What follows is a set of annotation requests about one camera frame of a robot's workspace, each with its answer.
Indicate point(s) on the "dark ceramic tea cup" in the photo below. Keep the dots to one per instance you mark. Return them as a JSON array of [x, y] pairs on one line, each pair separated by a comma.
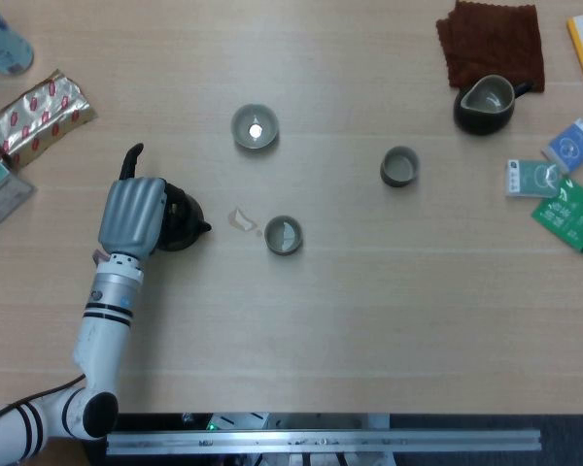
[[272, 245], [398, 180]]

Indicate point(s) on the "brown folded cloth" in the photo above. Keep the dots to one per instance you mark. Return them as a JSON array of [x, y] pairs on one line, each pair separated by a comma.
[[490, 43]]

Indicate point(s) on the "aluminium rail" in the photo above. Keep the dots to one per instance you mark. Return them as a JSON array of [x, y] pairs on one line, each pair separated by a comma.
[[320, 441]]

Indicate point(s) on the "dark ceramic pouring pitcher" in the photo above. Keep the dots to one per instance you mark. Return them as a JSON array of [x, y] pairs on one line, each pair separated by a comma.
[[481, 124]]

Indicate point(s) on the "silver and black left robot hand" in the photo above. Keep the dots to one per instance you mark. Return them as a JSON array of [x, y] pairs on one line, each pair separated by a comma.
[[133, 216]]

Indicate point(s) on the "blue and white tea packet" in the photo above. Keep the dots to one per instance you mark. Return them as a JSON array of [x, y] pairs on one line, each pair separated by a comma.
[[573, 145]]

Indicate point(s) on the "grey-green tea packet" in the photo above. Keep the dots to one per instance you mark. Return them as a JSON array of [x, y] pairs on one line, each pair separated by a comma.
[[529, 177]]

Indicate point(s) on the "clear plastic bottle blue label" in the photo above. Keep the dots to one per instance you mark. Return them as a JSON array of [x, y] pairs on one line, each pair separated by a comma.
[[0, 43]]

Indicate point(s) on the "gold foil bag red print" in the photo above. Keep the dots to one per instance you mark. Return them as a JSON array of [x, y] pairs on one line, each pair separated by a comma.
[[39, 111]]

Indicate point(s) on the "grey-green shallow tea bowl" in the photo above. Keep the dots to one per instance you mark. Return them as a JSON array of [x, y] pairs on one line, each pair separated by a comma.
[[268, 121]]

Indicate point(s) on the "clear laminated card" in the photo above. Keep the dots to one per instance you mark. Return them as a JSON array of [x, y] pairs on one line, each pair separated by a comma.
[[0, 213]]

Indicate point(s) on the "spilled tea puddle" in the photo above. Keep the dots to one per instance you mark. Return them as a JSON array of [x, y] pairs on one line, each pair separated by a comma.
[[238, 224]]

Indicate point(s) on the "green tea sachet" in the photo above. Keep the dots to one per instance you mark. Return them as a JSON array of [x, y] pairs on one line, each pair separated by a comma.
[[568, 218]]

